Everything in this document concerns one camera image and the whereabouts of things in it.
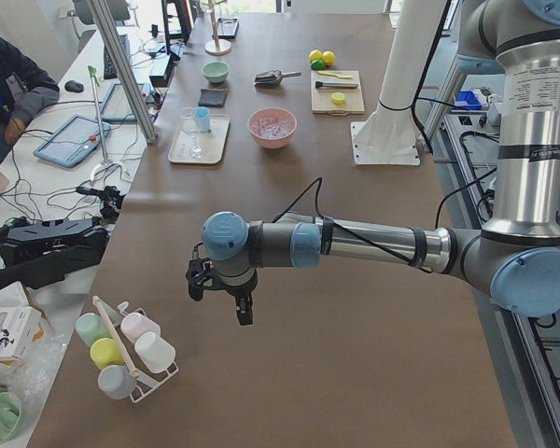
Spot wooden glass stand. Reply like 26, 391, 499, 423
204, 0, 231, 56

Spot light blue cup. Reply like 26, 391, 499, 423
193, 106, 211, 133

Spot clear wine glass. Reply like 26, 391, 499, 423
181, 107, 203, 159

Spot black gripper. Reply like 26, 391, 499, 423
186, 243, 258, 326

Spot pink bowl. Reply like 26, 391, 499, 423
247, 107, 298, 149

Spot mint green cup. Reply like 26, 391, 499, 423
75, 313, 110, 347

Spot cream serving tray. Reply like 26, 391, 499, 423
167, 114, 230, 165

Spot green lime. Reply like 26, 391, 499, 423
310, 60, 326, 71

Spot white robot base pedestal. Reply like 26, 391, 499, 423
351, 1, 450, 166

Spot grey folded cloth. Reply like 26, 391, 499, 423
198, 89, 228, 107

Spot half lemon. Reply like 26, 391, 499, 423
331, 92, 345, 105

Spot black computer mouse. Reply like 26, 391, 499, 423
64, 80, 84, 93

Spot grey cup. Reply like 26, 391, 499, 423
98, 365, 136, 400

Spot white cardboard box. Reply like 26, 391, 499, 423
0, 306, 41, 361

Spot seated person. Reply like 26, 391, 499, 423
0, 36, 60, 164

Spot white wire cup rack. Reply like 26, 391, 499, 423
91, 296, 179, 403

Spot pile of clear ice cubes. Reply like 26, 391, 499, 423
254, 117, 293, 140

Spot white cup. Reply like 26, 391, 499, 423
134, 331, 176, 373

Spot yellow cup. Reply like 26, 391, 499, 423
90, 338, 124, 371

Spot blue teach pendant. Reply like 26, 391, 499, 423
100, 83, 136, 124
33, 115, 101, 168

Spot bamboo cutting board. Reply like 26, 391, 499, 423
311, 70, 365, 115

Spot yellow lemon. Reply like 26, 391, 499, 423
322, 50, 336, 66
309, 49, 323, 63

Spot metal ice scoop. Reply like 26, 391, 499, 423
253, 70, 301, 87

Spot aluminium frame post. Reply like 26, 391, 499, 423
88, 0, 157, 144

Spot yellow plastic knife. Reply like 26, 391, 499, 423
317, 70, 352, 79

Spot steel muddler black tip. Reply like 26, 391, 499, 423
315, 80, 358, 90

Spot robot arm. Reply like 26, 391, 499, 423
186, 1, 560, 325

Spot pink cup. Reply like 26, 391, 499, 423
120, 312, 161, 343

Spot black equipment case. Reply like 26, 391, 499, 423
0, 217, 109, 290

